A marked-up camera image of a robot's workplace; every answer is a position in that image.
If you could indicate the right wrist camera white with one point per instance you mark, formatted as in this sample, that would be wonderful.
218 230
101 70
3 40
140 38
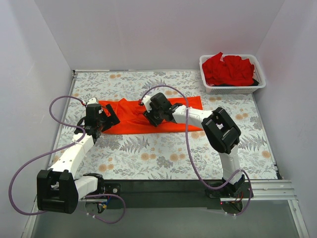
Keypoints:
145 101

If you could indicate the black garment in basket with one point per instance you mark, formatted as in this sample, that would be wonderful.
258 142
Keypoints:
254 83

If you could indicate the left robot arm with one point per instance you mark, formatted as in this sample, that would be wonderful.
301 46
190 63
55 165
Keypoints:
57 188

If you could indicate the white plastic basket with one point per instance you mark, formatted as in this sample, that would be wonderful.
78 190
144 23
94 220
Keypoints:
258 76

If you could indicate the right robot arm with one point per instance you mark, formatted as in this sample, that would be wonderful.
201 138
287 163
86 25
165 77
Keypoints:
222 132

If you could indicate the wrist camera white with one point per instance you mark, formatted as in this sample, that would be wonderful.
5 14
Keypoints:
145 101
91 101

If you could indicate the orange t shirt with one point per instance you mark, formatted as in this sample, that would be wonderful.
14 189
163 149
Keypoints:
132 120

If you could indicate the aluminium frame rail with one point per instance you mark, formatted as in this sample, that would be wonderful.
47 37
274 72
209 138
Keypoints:
173 190

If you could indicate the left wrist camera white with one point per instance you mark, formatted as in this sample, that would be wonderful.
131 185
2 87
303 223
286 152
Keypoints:
91 101

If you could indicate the floral table mat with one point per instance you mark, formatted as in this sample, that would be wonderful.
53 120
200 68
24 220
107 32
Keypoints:
165 155

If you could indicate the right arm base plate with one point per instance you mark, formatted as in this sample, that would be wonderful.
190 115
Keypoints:
218 192

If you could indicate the red shirts pile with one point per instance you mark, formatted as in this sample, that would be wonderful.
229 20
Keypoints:
229 69

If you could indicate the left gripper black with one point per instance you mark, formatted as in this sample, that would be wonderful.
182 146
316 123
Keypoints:
104 118

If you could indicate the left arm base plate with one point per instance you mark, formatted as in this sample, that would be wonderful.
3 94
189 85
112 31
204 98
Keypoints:
105 191

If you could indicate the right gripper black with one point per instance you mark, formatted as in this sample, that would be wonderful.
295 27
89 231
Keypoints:
152 118

